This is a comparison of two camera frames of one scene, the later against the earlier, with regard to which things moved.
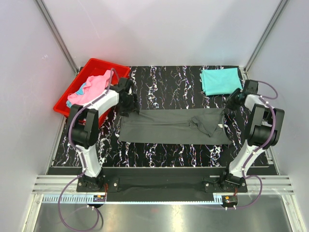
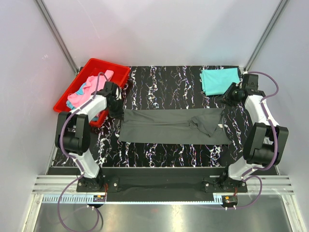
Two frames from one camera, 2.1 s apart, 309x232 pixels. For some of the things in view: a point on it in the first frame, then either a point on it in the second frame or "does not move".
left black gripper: x=133 y=107 → x=119 y=115
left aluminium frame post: x=45 y=12 does not move
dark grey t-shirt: x=181 y=126 does not move
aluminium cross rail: x=56 y=184 does not move
